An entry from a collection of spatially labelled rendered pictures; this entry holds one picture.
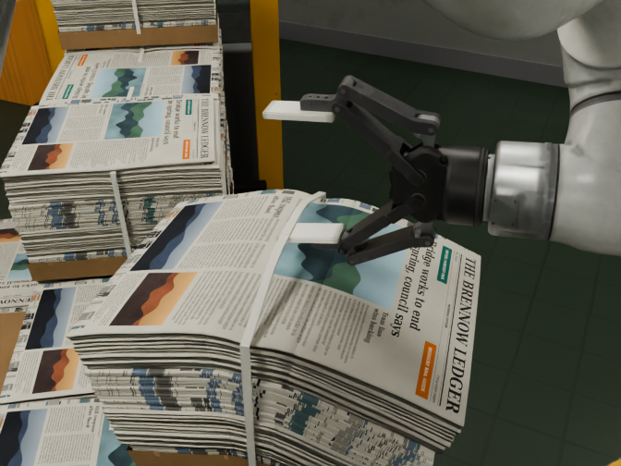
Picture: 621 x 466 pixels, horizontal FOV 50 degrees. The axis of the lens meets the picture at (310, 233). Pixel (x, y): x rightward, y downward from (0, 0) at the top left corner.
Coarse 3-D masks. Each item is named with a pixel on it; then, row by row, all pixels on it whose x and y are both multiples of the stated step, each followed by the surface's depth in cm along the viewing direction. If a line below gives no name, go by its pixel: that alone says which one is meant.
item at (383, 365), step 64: (384, 256) 77; (448, 256) 81; (320, 320) 67; (384, 320) 69; (448, 320) 72; (320, 384) 64; (384, 384) 62; (448, 384) 65; (320, 448) 69; (384, 448) 67
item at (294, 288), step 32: (288, 192) 86; (256, 256) 75; (288, 256) 75; (320, 256) 75; (256, 288) 70; (288, 288) 70; (320, 288) 71; (224, 320) 66; (288, 320) 66; (224, 352) 66; (256, 352) 65; (288, 352) 63; (224, 384) 68; (256, 384) 67; (224, 416) 70; (256, 416) 70; (256, 448) 72
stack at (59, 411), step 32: (64, 288) 124; (96, 288) 124; (32, 320) 118; (64, 320) 118; (32, 352) 111; (64, 352) 111; (32, 384) 106; (64, 384) 106; (0, 416) 101; (32, 416) 101; (64, 416) 101; (96, 416) 101; (0, 448) 96; (32, 448) 96; (64, 448) 96; (96, 448) 96
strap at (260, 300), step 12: (324, 192) 85; (300, 204) 76; (288, 228) 72; (276, 252) 68; (276, 264) 68; (264, 276) 67; (264, 288) 66; (264, 300) 66; (252, 312) 65; (252, 324) 64; (252, 336) 63
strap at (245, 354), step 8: (240, 352) 64; (248, 352) 63; (240, 360) 64; (248, 360) 64; (248, 368) 65; (248, 376) 65; (248, 384) 66; (248, 392) 67; (248, 400) 67; (248, 408) 68; (248, 416) 69; (248, 424) 70; (248, 432) 70; (248, 440) 71; (248, 448) 72; (248, 456) 73
